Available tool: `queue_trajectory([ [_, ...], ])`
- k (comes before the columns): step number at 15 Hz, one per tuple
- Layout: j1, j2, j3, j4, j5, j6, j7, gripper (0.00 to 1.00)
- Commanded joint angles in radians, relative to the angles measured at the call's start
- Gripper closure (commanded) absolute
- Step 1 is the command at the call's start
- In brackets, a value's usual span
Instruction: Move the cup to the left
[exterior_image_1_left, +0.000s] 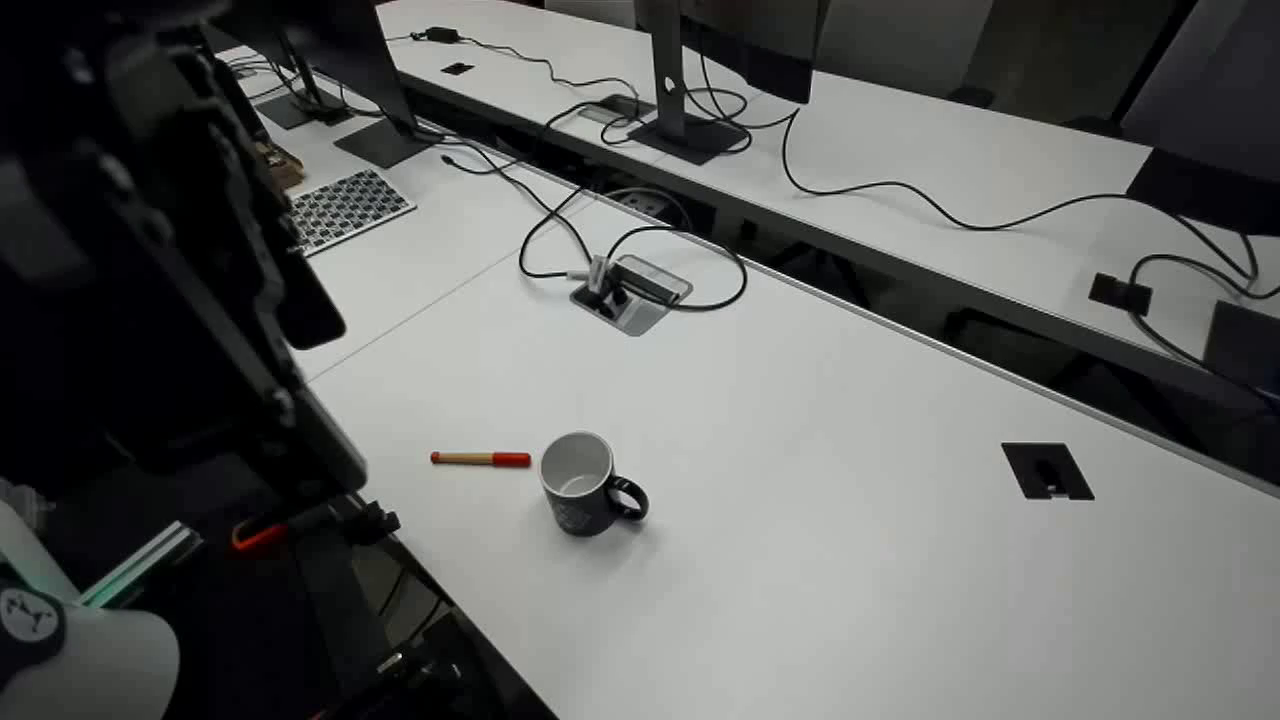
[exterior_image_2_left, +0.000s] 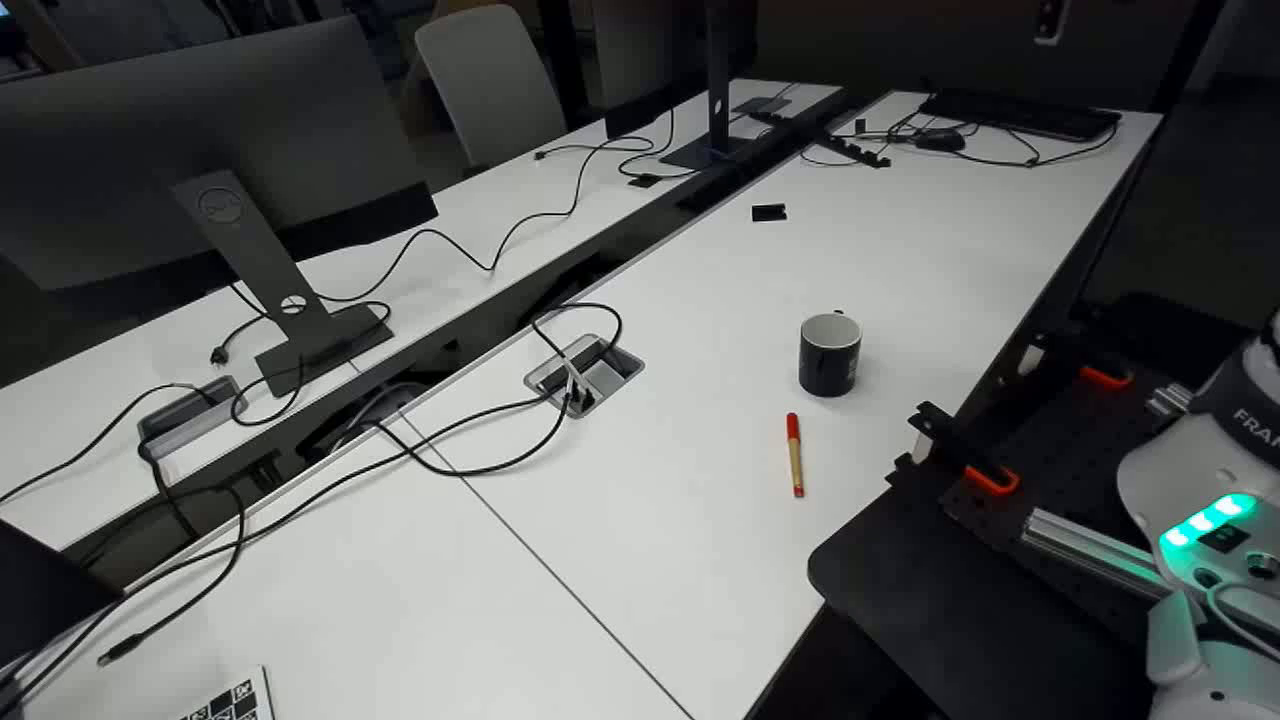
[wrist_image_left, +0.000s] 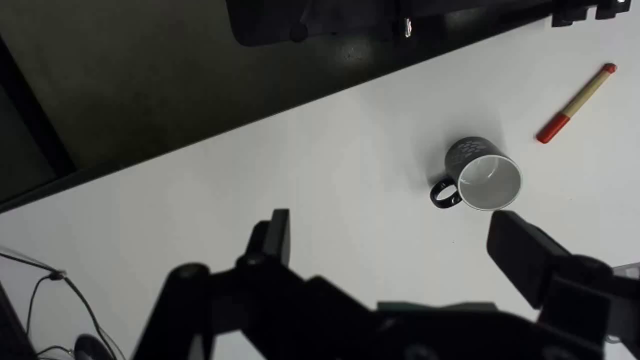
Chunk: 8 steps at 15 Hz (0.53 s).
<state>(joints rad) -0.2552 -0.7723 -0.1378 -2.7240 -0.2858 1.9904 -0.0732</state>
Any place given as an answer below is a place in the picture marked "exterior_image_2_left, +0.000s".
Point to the black power strip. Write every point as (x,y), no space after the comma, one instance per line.
(842,147)

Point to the grey monitor stand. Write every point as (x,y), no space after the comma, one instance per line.
(319,339)

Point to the orange clamp far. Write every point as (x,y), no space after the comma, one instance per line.
(1106,383)

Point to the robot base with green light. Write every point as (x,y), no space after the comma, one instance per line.
(1204,493)

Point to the black keyboard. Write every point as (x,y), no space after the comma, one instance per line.
(1063,122)

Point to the grey office chair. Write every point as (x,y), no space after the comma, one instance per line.
(489,81)

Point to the orange clamp near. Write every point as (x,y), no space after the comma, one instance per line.
(992,481)

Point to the black mounting plate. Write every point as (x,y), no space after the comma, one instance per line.
(930,597)

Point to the orange clamp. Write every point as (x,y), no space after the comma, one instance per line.
(992,481)
(1106,383)

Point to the printed paper tag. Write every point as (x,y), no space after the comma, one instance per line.
(236,698)

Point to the desk cable grommet box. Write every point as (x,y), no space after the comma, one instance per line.
(587,374)

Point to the small black square object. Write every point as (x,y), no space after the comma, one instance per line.
(767,214)

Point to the grey power brick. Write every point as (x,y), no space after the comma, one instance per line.
(184,416)

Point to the large Dell monitor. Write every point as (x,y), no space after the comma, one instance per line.
(91,230)

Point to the black paper cup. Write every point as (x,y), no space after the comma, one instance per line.
(829,349)

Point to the red and wood marker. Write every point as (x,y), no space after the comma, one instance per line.
(794,455)

